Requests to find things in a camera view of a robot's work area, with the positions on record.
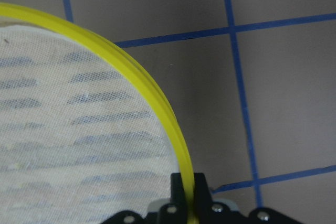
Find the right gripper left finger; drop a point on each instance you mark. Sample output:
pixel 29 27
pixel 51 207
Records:
pixel 177 190

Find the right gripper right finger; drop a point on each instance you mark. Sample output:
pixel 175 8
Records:
pixel 202 195

